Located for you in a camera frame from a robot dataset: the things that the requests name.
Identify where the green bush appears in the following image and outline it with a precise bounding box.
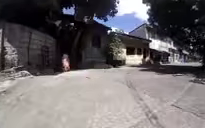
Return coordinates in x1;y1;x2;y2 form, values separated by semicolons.
106;32;125;68

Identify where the dark wooden house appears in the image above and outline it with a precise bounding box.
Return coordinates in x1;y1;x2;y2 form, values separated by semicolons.
56;14;112;70

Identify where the grey concrete road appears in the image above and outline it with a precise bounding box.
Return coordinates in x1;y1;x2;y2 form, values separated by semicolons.
0;61;205;128

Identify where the cream single-storey building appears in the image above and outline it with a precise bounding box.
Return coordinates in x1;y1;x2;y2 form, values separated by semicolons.
111;32;152;67

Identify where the person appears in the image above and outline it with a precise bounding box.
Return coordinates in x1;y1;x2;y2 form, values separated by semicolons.
61;53;72;73

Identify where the white multi-storey building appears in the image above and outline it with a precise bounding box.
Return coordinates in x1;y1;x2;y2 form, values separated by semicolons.
128;22;191;64

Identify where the dark overhanging tree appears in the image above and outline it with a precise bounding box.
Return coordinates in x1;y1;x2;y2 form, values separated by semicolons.
0;0;120;28

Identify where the large dark tree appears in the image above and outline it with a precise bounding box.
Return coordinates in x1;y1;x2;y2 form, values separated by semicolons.
142;0;205;69

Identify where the grey block wall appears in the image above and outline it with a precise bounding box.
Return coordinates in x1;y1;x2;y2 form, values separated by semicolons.
0;20;59;75

